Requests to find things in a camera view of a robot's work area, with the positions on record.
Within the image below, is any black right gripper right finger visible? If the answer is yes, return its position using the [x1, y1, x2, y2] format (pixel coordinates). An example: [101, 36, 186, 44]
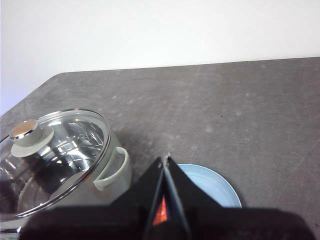
[165, 156, 313, 240]

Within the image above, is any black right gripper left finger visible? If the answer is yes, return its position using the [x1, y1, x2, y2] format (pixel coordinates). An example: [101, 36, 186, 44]
[19, 156, 165, 240]

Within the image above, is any orange pumpkin with green stem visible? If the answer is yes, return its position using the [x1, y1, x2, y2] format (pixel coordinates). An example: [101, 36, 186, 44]
[152, 194, 169, 227]

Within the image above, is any glass lid with green knob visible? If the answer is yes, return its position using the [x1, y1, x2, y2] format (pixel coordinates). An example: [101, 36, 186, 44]
[0, 108, 111, 224]

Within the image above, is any blue plate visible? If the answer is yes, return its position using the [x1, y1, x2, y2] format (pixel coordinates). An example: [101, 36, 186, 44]
[174, 163, 243, 209]

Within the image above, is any pale green electric steamer pot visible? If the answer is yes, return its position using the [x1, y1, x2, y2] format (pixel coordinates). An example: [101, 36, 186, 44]
[0, 108, 133, 235]

